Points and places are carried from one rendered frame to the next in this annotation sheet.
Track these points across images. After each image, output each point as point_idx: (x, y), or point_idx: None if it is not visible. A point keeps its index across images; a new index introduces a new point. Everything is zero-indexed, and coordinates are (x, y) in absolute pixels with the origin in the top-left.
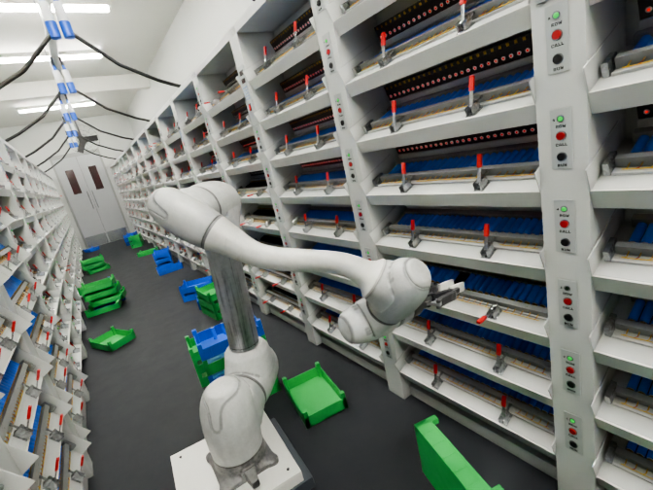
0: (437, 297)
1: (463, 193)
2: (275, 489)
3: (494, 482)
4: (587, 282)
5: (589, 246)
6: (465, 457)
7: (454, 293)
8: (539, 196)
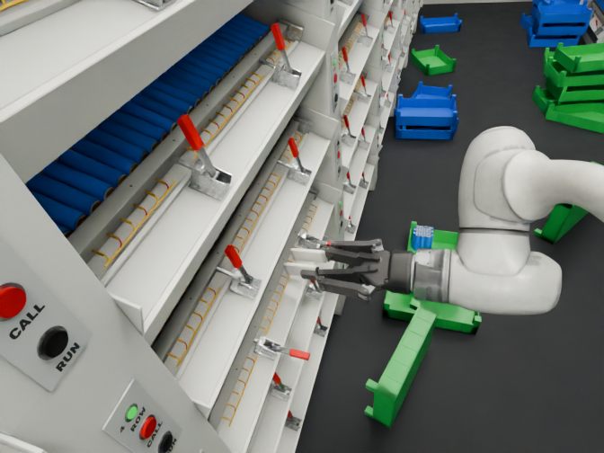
0: (370, 244)
1: (293, 102)
2: None
3: (359, 359)
4: (340, 126)
5: (339, 90)
6: (345, 392)
7: (338, 241)
8: (323, 58)
